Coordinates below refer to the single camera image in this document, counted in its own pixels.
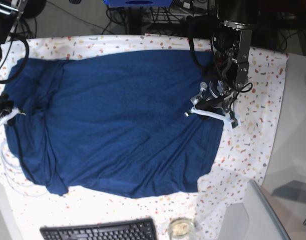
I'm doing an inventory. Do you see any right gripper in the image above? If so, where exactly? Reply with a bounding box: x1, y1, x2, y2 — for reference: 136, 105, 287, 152
0, 92, 26, 127

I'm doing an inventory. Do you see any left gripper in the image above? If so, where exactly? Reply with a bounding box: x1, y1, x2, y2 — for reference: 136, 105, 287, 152
184, 82, 241, 130

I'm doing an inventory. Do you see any blue t-shirt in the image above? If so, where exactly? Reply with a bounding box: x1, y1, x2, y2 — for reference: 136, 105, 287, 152
5, 50, 223, 198

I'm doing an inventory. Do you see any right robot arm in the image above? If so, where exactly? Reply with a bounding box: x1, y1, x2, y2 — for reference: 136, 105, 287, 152
0, 0, 30, 127

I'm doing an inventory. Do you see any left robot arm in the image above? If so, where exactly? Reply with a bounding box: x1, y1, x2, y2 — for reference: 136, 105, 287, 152
186, 0, 258, 131

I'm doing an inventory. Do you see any terrazzo patterned tablecloth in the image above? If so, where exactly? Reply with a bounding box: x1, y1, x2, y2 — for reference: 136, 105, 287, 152
0, 47, 288, 240

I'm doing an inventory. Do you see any glass jar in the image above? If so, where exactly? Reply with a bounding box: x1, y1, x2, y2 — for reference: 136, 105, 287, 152
168, 218, 195, 240

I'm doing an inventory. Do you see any black keyboard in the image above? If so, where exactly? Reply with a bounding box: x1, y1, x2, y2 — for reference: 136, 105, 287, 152
40, 218, 157, 240

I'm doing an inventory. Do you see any blue box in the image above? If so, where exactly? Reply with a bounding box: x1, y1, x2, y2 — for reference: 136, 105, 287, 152
103, 0, 178, 8

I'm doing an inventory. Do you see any coiled white cable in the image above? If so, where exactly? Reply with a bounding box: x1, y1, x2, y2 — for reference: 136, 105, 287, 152
0, 139, 50, 198

